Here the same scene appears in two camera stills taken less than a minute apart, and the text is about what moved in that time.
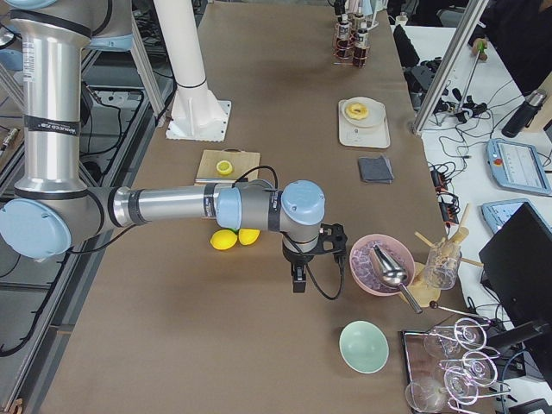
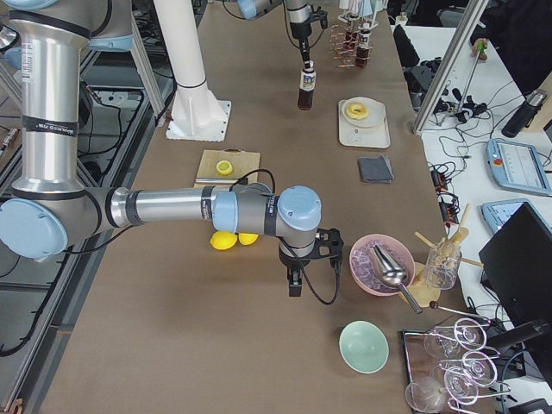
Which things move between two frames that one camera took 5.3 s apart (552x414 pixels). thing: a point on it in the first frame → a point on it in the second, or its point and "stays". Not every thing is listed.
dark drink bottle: [343, 39] → [307, 84]
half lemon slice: [224, 167] stays
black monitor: [517, 264] stays
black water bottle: [524, 114] stays
